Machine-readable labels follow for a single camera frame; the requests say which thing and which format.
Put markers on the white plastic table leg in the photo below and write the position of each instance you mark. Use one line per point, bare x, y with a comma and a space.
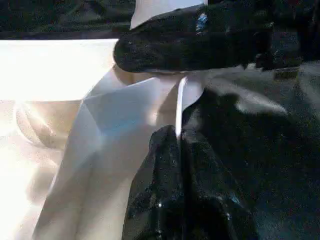
150, 7

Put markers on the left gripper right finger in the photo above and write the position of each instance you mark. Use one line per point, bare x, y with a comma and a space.
215, 205

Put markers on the white plastic table top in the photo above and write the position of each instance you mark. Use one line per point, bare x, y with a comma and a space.
75, 130

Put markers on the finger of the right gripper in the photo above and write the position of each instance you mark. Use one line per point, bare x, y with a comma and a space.
190, 42

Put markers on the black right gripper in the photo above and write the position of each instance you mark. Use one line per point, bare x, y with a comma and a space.
290, 30

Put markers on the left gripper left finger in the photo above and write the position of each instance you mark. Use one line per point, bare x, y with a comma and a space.
155, 195

